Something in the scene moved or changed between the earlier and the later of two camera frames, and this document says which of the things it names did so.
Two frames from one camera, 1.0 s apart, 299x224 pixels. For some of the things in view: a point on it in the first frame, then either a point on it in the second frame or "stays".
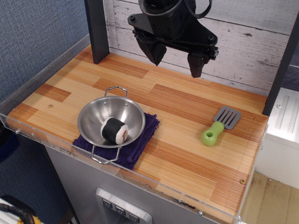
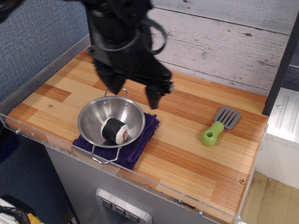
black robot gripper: (174, 23) -> (119, 55)
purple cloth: (128, 154) stays
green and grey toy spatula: (224, 117) stays
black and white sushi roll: (114, 130) stays
